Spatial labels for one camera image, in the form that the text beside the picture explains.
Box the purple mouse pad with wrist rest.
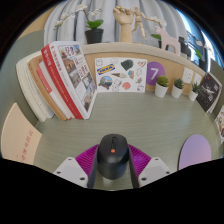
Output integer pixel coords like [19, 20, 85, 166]
[178, 134, 213, 171]

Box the black cover book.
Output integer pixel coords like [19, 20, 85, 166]
[195, 72, 223, 114]

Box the white sticker sheet card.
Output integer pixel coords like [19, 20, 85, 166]
[94, 57, 148, 94]

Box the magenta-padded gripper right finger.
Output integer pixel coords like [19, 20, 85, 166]
[127, 144, 172, 188]

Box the beige card with red text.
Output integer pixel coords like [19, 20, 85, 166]
[0, 102, 43, 166]

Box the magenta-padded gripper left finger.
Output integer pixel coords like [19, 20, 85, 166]
[52, 145, 100, 189]

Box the wooden hand model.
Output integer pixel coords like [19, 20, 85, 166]
[112, 5, 134, 44]

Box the white wall socket plate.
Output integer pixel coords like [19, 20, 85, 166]
[193, 72, 204, 86]
[182, 67, 195, 84]

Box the pink wooden horse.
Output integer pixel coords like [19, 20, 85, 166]
[155, 25, 181, 56]

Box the dark-framed window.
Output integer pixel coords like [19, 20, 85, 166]
[176, 8, 221, 68]

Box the black computer mouse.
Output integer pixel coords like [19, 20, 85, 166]
[96, 133, 130, 181]

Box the green desk partition panel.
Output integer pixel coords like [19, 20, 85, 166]
[206, 58, 224, 108]
[0, 29, 46, 158]

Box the purple round number sign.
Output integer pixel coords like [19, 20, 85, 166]
[145, 61, 166, 86]

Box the black wooden horse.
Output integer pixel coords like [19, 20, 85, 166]
[178, 35, 193, 59]

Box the grey curtain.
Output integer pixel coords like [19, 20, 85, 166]
[43, 0, 188, 48]

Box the thick white book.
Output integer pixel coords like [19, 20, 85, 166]
[15, 54, 54, 123]

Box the small succulent in white pot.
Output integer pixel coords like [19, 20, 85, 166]
[188, 82, 201, 102]
[154, 75, 170, 98]
[170, 77, 185, 99]

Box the red-spined picture book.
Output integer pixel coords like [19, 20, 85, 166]
[40, 40, 98, 120]

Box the colourful sticker card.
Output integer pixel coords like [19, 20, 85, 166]
[214, 104, 224, 144]

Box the tan book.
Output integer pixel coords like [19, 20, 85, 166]
[27, 54, 68, 121]

